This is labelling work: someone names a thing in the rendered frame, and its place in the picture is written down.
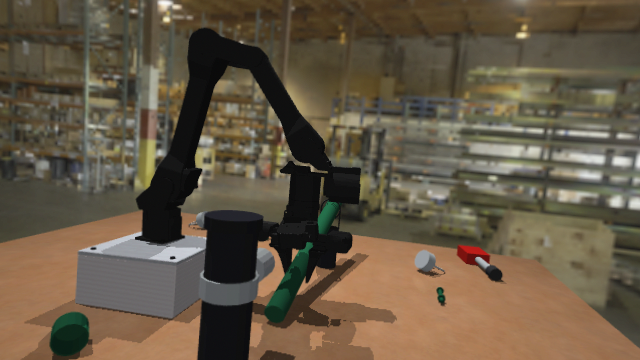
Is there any green cylinder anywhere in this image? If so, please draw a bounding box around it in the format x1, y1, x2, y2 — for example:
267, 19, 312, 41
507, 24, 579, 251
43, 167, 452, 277
49, 312, 90, 356
264, 200, 340, 323

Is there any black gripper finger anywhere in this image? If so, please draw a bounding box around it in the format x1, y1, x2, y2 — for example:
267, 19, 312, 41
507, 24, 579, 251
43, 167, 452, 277
269, 243, 293, 273
305, 247, 328, 283

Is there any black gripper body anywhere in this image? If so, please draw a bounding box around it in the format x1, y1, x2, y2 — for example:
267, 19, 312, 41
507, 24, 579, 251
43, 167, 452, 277
258, 198, 353, 254

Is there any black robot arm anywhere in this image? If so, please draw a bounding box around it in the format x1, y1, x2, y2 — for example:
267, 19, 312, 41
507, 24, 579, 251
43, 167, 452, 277
135, 28, 361, 250

